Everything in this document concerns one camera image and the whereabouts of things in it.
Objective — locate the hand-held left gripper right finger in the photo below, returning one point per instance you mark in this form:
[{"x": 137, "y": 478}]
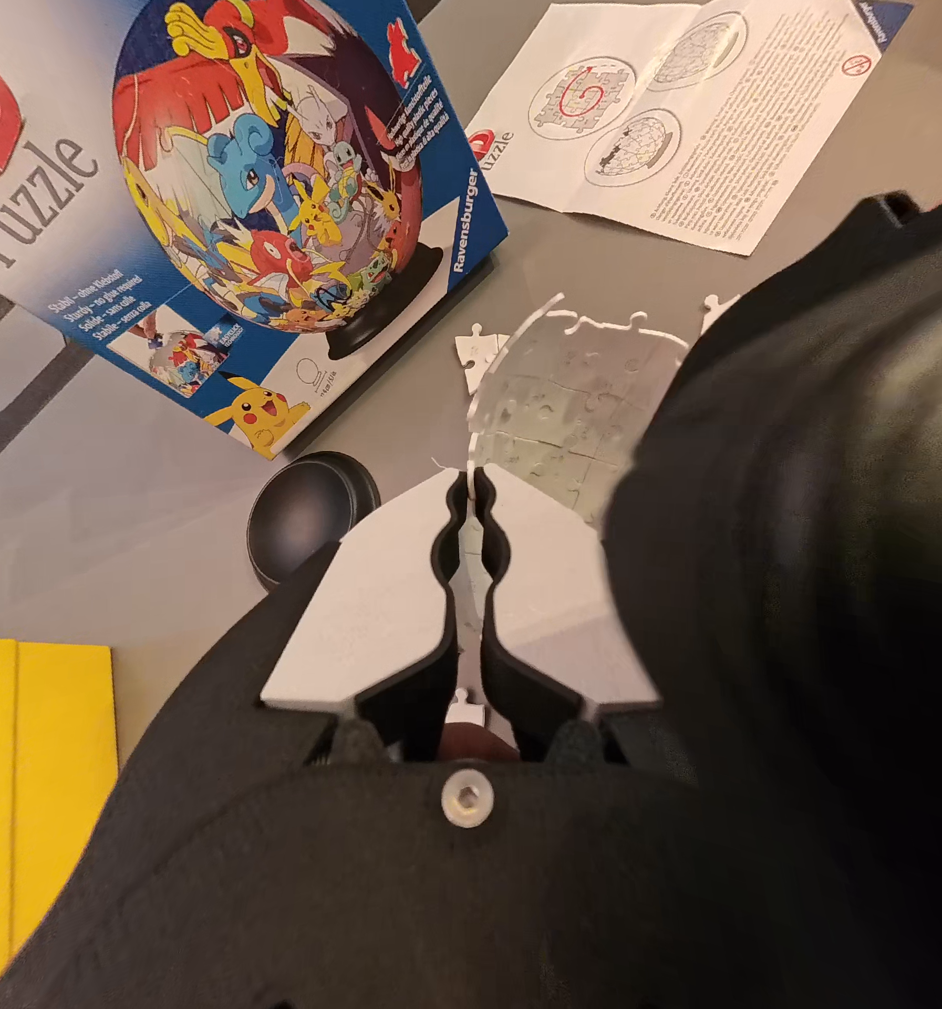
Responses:
[{"x": 557, "y": 615}]

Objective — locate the blue puzzle box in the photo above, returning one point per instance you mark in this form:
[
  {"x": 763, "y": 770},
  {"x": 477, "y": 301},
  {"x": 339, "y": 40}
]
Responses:
[{"x": 242, "y": 197}]

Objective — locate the white instruction leaflet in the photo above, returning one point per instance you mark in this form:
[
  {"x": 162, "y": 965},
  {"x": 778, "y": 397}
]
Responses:
[{"x": 715, "y": 118}]

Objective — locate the partly built puzzle ball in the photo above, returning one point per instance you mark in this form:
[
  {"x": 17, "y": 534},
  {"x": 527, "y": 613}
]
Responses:
[{"x": 565, "y": 394}]

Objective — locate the yellow plastic bin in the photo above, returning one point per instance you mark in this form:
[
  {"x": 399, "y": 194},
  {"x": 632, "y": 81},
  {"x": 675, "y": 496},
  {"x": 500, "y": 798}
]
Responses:
[{"x": 45, "y": 788}]

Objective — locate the black round ball stand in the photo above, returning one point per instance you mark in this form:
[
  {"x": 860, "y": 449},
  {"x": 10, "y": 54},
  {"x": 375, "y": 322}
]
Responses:
[{"x": 305, "y": 512}]

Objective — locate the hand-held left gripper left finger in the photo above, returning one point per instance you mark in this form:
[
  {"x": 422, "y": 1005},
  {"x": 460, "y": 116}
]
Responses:
[{"x": 360, "y": 623}]

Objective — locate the small joined puzzle piece cluster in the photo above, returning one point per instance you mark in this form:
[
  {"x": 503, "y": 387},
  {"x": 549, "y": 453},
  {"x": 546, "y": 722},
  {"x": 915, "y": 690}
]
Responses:
[{"x": 475, "y": 355}]

